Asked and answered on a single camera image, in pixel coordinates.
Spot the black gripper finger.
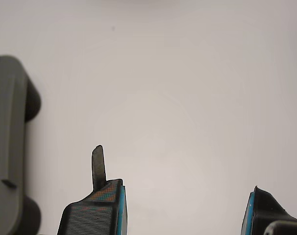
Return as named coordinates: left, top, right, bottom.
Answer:
left=241, top=186, right=297, bottom=235
left=56, top=144, right=128, bottom=235

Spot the grey frame holder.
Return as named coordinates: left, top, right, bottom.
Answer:
left=0, top=43, right=43, bottom=235

